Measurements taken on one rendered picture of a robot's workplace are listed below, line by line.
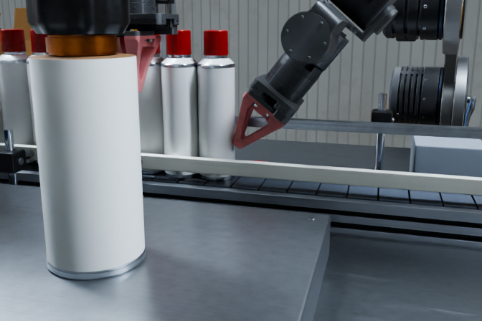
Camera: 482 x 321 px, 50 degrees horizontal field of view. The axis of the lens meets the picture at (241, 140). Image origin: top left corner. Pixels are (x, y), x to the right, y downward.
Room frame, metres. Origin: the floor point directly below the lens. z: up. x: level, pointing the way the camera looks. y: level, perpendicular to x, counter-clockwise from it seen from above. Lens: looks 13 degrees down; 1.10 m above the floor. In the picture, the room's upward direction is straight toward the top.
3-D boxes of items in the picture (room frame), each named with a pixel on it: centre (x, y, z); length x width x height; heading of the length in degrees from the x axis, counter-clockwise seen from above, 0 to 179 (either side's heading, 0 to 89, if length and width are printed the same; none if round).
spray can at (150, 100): (0.74, 0.13, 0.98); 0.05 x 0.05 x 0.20
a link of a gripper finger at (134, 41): (0.67, 0.15, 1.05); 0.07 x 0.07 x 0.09; 74
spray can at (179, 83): (0.72, 0.09, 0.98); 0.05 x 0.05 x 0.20
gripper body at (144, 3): (0.67, 0.14, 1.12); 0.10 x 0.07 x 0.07; 74
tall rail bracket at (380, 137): (0.72, -0.20, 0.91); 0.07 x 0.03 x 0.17; 165
